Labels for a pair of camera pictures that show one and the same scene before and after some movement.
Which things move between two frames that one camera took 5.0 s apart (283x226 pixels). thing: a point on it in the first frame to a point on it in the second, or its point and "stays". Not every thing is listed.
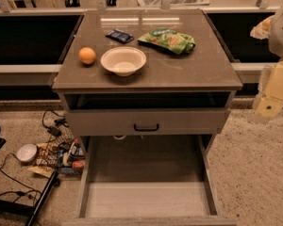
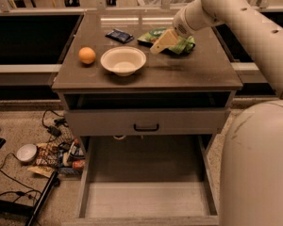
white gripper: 281,35 to 186,24
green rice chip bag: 168,40 stays
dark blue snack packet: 120,36 stays
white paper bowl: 124,60 stays
